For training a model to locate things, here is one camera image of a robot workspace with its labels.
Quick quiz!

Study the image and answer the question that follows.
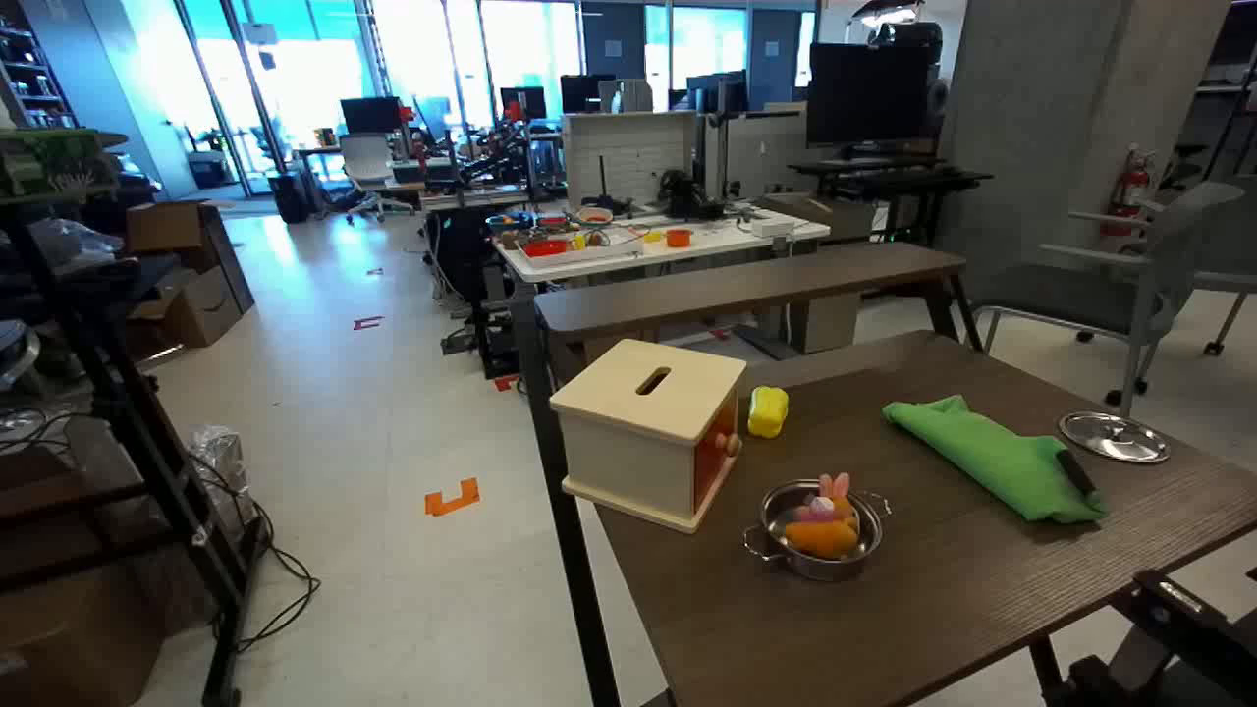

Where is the green microfiber cloth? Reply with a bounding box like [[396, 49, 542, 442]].
[[878, 391, 1107, 531]]

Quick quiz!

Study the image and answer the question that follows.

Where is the wooden box with slot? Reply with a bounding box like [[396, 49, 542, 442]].
[[544, 333, 754, 539]]

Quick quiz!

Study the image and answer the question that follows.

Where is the brown narrow table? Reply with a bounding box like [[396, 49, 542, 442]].
[[531, 238, 987, 386]]

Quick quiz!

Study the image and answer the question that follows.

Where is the yellow toy block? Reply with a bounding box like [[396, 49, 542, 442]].
[[742, 379, 794, 442]]

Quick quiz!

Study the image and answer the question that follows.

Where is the white table with clutter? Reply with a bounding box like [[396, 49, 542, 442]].
[[491, 205, 834, 289]]

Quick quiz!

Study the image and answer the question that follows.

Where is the black metal table leg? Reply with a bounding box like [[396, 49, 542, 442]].
[[509, 285, 622, 707]]

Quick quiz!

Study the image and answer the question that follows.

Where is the white desk partition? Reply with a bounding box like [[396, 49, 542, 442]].
[[563, 108, 703, 208], [718, 115, 810, 205]]

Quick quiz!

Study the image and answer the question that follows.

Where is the pink plush toy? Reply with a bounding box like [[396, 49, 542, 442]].
[[794, 471, 856, 526]]

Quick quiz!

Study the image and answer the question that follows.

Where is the orange plush toy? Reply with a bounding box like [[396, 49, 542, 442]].
[[780, 513, 862, 561]]

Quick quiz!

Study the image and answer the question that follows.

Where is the small black monitor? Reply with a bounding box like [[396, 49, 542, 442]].
[[336, 95, 408, 138], [495, 82, 548, 128], [556, 72, 622, 117], [684, 72, 754, 117]]

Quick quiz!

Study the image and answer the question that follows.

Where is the black office desk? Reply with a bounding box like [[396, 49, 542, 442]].
[[784, 153, 995, 246]]

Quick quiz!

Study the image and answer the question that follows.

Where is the white office chair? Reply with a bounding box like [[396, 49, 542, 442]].
[[341, 133, 415, 225]]

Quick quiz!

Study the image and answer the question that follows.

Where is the large black monitor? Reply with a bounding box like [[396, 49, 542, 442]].
[[800, 39, 938, 149]]

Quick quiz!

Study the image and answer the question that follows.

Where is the black trash bin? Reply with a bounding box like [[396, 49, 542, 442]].
[[268, 174, 314, 226]]

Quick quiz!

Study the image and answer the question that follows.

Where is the clear plastic bag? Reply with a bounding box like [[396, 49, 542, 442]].
[[183, 423, 251, 510]]

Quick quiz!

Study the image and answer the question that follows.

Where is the cardboard box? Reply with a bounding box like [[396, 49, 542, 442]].
[[124, 201, 242, 263], [128, 254, 259, 352]]

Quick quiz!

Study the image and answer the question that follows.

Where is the silver round pot lid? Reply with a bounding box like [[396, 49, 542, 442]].
[[1055, 407, 1175, 471]]

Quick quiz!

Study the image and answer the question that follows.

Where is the black metal rack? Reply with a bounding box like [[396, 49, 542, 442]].
[[0, 192, 259, 707]]

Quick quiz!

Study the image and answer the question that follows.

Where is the red fire extinguisher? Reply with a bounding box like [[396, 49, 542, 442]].
[[1098, 145, 1154, 246]]

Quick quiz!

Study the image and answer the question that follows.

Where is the gray chair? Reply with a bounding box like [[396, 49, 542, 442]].
[[978, 175, 1249, 407]]

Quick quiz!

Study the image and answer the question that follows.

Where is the green potted plant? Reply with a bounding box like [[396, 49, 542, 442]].
[[0, 127, 128, 201]]

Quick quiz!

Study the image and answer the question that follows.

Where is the black metal stand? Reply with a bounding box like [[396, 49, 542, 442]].
[[1064, 564, 1257, 707]]

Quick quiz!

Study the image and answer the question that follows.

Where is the black floor cable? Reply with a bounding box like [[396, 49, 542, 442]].
[[233, 519, 326, 653]]

